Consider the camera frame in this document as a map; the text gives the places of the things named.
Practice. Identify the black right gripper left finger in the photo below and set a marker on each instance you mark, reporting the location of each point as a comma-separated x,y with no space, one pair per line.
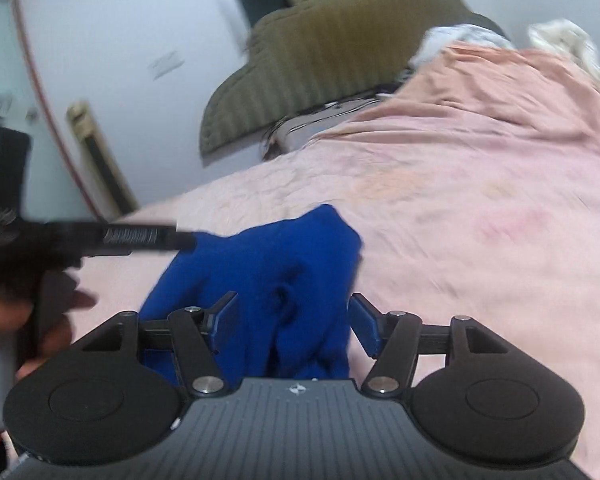
219,322

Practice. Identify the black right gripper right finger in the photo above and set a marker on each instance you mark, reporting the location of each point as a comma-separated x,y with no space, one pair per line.
368,324

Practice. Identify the blue knitted garment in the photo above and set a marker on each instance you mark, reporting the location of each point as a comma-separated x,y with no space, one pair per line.
292,280

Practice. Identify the person's left hand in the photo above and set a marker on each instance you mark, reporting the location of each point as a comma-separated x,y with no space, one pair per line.
14,314

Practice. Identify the gold tower air conditioner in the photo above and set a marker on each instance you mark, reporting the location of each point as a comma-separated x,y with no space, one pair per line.
100,160

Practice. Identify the frosted glass sliding door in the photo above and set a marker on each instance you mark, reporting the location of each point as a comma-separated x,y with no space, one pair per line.
51,193

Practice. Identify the striped grey pillow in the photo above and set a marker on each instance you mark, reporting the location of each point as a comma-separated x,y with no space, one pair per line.
291,133

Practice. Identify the white crumpled blanket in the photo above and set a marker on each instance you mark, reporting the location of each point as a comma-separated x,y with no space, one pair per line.
438,38

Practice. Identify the olive green quilted headboard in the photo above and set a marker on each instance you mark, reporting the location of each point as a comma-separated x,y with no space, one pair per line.
318,51

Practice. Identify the cream crumpled cloth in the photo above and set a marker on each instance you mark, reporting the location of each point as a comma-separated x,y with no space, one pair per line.
563,37

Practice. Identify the white wall socket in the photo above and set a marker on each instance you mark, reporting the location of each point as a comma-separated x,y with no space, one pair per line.
165,64

